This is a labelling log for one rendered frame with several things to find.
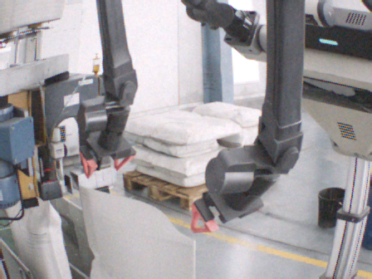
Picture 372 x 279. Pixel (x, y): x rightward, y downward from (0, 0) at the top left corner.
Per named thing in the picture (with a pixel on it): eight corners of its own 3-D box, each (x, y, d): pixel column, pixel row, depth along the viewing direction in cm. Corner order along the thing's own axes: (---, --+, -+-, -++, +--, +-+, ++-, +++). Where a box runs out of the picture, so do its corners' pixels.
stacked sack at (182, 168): (244, 164, 447) (244, 146, 443) (186, 182, 403) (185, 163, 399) (207, 154, 477) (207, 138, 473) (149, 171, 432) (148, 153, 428)
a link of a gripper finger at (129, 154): (94, 164, 131) (100, 135, 125) (115, 159, 135) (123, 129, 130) (108, 183, 127) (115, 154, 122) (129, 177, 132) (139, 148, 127)
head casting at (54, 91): (113, 167, 150) (110, 64, 144) (50, 181, 134) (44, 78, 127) (67, 148, 172) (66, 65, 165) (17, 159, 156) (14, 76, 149)
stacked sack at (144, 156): (209, 155, 476) (209, 138, 473) (154, 171, 430) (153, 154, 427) (175, 147, 505) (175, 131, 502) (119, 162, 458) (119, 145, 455)
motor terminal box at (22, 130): (37, 164, 105) (34, 116, 103) (16, 176, 96) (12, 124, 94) (18, 160, 109) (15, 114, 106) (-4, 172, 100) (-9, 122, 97)
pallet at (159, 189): (279, 175, 492) (279, 161, 489) (188, 210, 411) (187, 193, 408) (215, 160, 549) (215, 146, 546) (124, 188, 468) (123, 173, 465)
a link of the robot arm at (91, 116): (138, 81, 113) (119, 72, 119) (93, 87, 106) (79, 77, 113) (131, 134, 117) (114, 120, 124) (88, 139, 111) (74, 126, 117)
